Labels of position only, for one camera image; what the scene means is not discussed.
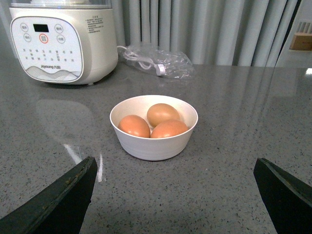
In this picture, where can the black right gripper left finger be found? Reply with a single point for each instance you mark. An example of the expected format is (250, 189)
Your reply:
(58, 209)

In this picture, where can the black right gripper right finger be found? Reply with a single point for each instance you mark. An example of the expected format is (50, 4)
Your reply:
(287, 199)

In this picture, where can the brown egg bowl left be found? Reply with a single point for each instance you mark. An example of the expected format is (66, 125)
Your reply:
(135, 125)

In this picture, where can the brown egg bowl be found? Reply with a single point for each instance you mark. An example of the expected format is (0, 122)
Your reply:
(161, 112)
(135, 125)

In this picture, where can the brown egg in bowl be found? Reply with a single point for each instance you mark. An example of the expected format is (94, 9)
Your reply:
(169, 128)

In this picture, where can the brown egg bowl back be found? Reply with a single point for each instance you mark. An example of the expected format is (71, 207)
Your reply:
(161, 112)

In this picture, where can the cardboard box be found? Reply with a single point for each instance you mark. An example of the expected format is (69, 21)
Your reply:
(301, 42)

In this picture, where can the white bowl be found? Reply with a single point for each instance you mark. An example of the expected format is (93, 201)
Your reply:
(148, 148)

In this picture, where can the white Joyoung cooker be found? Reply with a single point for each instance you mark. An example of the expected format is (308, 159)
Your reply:
(64, 41)

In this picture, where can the clear plastic bag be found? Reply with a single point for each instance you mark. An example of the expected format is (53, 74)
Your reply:
(149, 58)

